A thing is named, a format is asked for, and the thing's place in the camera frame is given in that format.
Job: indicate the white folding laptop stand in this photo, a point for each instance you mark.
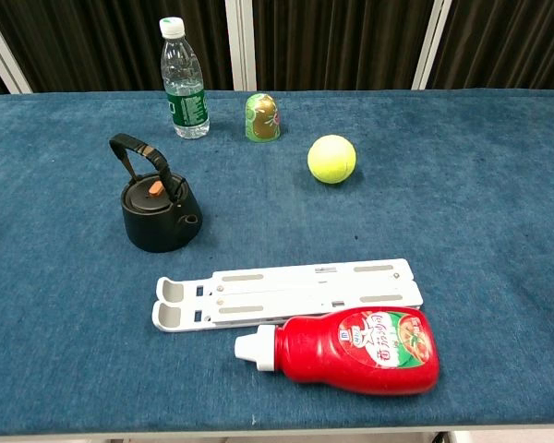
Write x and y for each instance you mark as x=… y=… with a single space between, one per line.
x=304 y=290

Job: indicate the red ketchup squeeze bottle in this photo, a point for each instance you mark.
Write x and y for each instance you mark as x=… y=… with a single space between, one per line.
x=351 y=355

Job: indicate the green kiwi cup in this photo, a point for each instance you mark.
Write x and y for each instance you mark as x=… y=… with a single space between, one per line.
x=261 y=117

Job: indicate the dark pleated curtain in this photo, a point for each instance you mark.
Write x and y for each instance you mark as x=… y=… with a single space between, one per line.
x=341 y=41

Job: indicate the clear plastic water bottle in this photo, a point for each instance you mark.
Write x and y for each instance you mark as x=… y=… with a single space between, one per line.
x=184 y=83

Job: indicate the yellow tennis ball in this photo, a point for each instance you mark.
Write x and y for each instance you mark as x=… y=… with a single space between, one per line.
x=331 y=159

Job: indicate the white frame post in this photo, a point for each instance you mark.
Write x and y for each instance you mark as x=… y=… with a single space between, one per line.
x=2 y=55
x=430 y=46
x=241 y=44

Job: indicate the blue table cloth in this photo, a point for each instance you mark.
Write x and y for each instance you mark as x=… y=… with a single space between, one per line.
x=443 y=231

